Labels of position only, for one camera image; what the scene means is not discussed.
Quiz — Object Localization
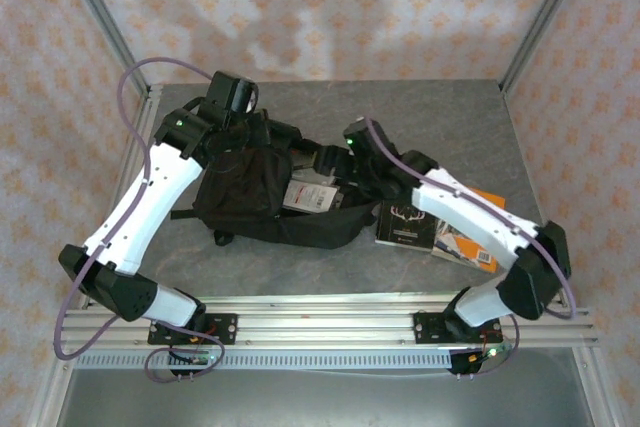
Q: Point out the aluminium side rail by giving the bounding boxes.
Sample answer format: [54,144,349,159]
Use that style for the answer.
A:
[79,84,164,308]

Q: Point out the orange illustrated paperback book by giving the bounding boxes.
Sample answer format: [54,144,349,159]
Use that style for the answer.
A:
[430,186,506,273]

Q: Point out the aluminium mounting rail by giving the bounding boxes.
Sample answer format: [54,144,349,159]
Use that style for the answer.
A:
[52,291,599,351]

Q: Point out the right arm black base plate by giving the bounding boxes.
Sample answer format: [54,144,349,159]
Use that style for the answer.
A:
[413,310,501,346]

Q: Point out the white plastic packet red label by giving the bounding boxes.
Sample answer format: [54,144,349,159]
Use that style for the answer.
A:
[282,179,335,212]

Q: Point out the aluminium frame post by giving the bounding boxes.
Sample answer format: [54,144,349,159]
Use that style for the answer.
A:
[499,0,596,96]
[54,0,151,94]

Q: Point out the black backpack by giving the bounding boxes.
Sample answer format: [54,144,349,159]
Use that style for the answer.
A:
[171,109,381,250]

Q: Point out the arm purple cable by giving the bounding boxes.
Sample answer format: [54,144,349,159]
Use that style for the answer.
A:
[53,56,227,384]
[364,116,577,378]

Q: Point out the grey slotted cable duct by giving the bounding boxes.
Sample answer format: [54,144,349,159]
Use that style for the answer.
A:
[73,350,454,371]

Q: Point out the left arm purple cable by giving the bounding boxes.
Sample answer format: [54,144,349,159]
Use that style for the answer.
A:
[53,56,227,384]

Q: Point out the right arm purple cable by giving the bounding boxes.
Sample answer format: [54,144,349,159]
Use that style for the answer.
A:
[364,116,577,378]

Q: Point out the small green circuit board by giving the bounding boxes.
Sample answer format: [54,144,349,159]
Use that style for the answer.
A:
[168,350,217,367]
[467,345,512,364]

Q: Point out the black book with antlers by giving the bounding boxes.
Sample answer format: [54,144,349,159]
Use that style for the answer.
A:
[374,199,435,252]

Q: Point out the grey metal lower panel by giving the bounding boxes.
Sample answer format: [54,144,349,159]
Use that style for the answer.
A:
[54,369,596,427]

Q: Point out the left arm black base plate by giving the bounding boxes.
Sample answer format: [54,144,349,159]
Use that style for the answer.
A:
[148,313,238,347]

